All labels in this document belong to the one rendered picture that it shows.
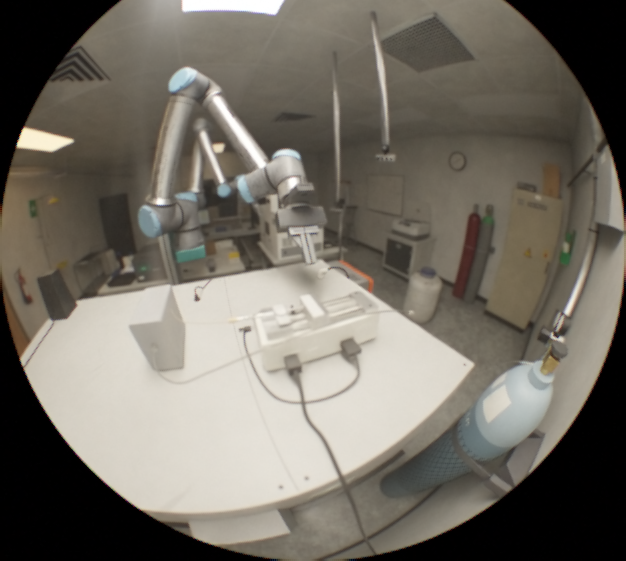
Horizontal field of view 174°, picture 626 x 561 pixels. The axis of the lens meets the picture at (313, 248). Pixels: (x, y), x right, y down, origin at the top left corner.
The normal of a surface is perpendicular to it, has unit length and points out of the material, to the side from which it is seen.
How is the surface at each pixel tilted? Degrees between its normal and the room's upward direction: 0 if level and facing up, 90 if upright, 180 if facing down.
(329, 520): 0
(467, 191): 90
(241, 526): 0
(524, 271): 90
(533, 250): 90
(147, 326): 90
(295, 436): 0
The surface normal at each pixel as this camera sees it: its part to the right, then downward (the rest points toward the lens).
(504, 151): -0.89, 0.15
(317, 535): 0.00, -0.95
